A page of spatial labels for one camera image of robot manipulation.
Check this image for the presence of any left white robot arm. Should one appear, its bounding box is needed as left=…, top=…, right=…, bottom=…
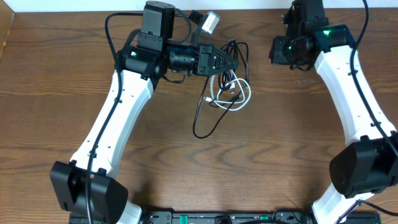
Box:
left=50, top=1, right=238, bottom=223

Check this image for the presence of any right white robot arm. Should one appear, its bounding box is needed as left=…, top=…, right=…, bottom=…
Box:
left=269, top=0, right=397, bottom=223

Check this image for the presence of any white USB cable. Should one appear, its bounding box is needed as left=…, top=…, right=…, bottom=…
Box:
left=203, top=70, right=252, bottom=112

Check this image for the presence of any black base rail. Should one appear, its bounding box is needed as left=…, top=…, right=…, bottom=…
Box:
left=68, top=209, right=382, bottom=224

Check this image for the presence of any black USB cable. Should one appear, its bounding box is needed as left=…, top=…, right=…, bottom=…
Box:
left=192, top=39, right=250, bottom=139

